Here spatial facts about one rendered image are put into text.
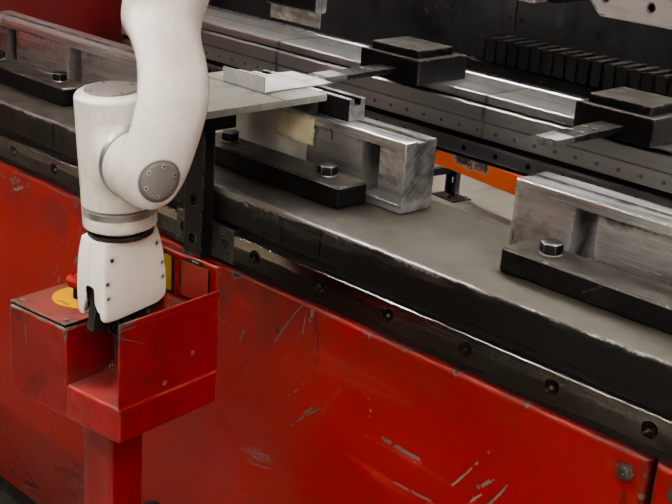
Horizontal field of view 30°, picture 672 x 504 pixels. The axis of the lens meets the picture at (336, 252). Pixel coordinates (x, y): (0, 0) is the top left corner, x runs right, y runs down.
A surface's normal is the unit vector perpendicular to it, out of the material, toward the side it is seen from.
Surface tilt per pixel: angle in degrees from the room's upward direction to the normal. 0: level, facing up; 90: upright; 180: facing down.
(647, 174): 90
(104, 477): 90
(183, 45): 47
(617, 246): 90
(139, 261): 91
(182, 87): 61
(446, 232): 0
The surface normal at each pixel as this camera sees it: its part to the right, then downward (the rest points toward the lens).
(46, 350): -0.63, 0.22
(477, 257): 0.07, -0.94
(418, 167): 0.70, 0.29
